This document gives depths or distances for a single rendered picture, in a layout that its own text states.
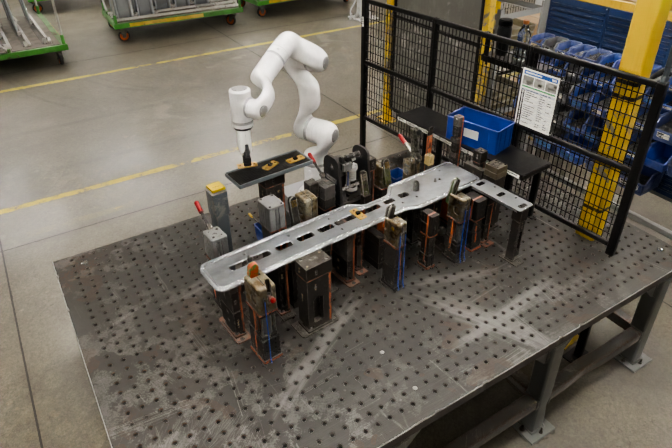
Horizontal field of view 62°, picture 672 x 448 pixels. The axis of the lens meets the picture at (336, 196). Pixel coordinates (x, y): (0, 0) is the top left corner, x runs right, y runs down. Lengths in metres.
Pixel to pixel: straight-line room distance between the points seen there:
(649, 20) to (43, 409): 3.25
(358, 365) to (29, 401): 1.82
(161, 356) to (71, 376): 1.13
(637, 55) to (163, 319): 2.22
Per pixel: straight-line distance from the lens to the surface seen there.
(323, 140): 2.70
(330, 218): 2.40
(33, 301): 3.96
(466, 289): 2.56
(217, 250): 2.26
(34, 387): 3.42
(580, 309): 2.60
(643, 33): 2.63
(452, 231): 2.61
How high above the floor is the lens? 2.35
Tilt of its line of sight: 32 degrees down
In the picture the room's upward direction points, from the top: 1 degrees counter-clockwise
